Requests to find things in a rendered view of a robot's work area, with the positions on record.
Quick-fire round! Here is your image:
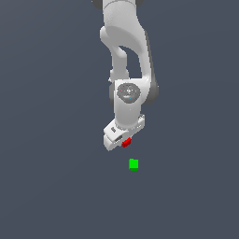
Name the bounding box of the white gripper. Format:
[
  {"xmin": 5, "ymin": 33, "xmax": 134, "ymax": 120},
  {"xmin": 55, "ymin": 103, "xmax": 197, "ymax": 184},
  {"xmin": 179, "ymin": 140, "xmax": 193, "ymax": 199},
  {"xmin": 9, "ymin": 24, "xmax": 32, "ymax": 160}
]
[{"xmin": 103, "ymin": 113, "xmax": 146, "ymax": 152}]

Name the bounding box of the red cube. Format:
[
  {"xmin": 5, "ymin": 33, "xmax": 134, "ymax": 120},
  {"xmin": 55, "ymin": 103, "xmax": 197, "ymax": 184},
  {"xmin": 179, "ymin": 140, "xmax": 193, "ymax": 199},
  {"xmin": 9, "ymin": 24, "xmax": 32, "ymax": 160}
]
[{"xmin": 121, "ymin": 136, "xmax": 133, "ymax": 148}]

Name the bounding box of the green cube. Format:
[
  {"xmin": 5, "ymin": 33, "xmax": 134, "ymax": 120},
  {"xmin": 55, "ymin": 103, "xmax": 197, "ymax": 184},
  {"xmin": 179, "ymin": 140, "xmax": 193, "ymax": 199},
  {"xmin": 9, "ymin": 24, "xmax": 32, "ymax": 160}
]
[{"xmin": 128, "ymin": 158, "xmax": 139, "ymax": 172}]

